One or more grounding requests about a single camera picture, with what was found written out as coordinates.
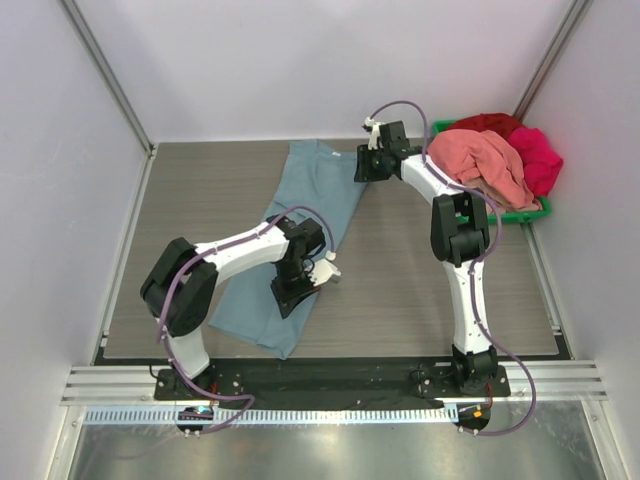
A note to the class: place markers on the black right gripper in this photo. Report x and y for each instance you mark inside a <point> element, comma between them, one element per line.
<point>363,163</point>

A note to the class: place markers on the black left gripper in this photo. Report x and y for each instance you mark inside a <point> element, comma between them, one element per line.
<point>289,300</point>

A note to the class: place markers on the light blue t shirt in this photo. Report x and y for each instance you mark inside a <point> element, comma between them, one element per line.
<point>317,176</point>

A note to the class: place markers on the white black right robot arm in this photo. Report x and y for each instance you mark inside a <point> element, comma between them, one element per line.
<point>459,238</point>

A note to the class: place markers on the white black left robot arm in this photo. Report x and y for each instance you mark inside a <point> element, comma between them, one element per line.
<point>179,289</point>

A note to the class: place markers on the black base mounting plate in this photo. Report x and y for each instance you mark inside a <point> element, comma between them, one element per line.
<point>336,384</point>

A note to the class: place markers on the salmon pink t shirt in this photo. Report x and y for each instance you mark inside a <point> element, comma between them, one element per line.
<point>464,155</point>

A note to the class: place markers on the dark red t shirt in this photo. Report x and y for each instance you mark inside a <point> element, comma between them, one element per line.
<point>501,123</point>

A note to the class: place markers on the green plastic bin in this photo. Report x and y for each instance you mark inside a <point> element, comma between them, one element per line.
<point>522,217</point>

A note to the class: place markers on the beige t shirt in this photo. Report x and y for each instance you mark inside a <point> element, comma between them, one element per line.
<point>510,200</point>

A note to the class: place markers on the magenta t shirt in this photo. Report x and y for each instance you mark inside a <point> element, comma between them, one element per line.
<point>541,163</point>

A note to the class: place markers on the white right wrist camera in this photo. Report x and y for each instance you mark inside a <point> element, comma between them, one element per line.
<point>373,128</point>

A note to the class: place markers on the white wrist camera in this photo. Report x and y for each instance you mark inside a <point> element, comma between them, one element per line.
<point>325,271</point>
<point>373,128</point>

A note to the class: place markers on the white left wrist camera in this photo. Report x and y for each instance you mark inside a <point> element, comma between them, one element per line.
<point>325,271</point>

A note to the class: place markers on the slotted white cable duct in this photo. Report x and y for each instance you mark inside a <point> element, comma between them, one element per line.
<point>198,416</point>

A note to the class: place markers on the aluminium frame post right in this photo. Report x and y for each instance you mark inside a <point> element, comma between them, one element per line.
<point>568,26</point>

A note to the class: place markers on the aluminium frame post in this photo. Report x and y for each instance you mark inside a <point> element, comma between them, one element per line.
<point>91,45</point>
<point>568,26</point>

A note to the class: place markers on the aluminium front rail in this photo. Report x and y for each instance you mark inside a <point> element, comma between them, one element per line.
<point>131,385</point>

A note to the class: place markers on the aluminium frame post left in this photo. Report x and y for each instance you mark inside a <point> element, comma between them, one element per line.
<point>91,45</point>

